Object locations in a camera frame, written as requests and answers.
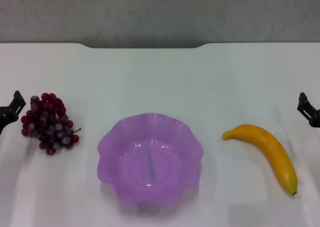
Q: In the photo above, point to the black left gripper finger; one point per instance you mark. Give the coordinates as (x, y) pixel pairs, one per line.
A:
(18, 105)

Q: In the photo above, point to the yellow banana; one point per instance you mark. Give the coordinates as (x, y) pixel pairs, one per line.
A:
(272, 147)

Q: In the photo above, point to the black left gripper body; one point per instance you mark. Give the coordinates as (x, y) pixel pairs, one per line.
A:
(4, 117)

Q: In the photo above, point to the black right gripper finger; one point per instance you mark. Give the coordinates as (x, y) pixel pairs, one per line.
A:
(305, 105)

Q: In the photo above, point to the red grape bunch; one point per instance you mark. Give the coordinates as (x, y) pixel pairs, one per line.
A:
(47, 124)

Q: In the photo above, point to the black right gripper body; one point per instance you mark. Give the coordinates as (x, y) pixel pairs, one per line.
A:
(316, 119)

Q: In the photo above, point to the purple wavy plastic bowl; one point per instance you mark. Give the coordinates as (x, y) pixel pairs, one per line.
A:
(140, 162)

